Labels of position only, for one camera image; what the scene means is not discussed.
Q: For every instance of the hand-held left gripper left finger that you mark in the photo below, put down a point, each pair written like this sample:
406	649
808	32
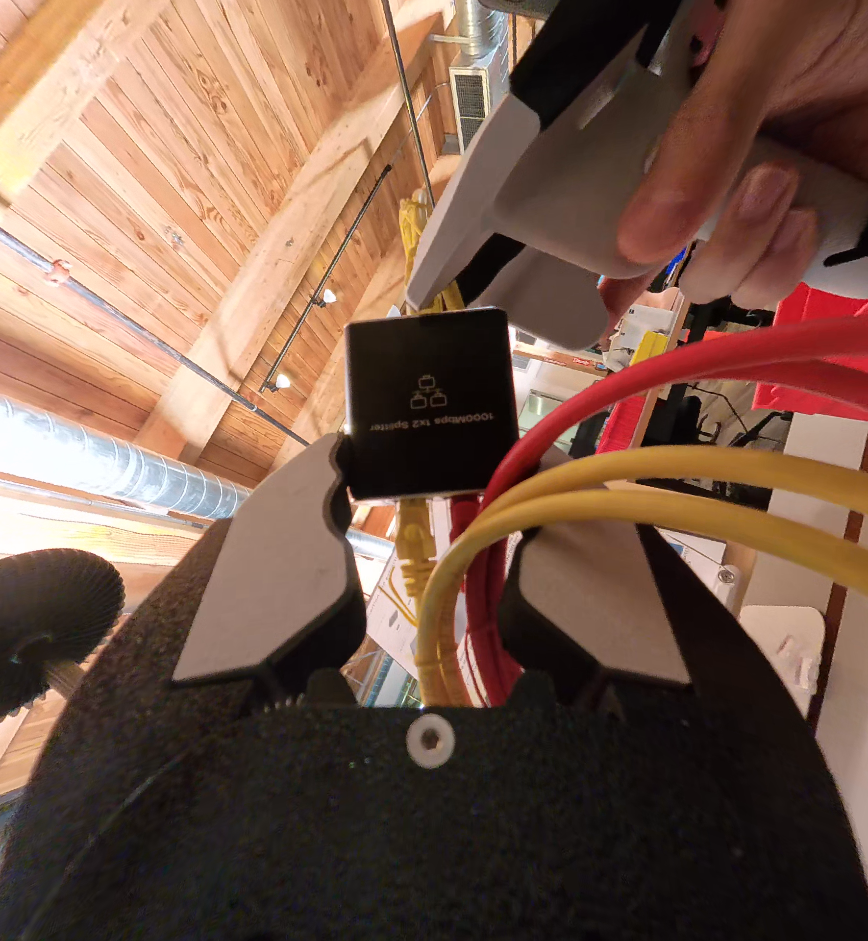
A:
272	573

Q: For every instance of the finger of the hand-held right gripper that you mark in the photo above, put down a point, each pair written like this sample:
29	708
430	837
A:
478	191
544	294

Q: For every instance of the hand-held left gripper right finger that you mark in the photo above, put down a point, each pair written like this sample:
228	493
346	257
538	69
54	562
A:
603	610

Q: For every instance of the black ethernet splitter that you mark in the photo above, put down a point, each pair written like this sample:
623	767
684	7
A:
430	397

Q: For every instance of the person's right hand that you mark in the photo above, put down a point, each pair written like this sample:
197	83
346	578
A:
809	73

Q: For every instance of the white air vent grille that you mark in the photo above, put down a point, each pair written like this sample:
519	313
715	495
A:
470	103

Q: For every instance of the thin metal rod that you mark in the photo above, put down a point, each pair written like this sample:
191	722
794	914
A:
408	103

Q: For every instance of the red plastic bin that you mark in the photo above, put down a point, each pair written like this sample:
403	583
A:
617	434
816	301

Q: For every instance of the silver sprinkler pipe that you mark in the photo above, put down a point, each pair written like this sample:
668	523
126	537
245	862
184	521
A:
110	309

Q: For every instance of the silver ventilation duct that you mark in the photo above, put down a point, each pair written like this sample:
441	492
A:
478	22
73	448

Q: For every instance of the black track light rail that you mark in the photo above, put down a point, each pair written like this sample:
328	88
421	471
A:
331	279

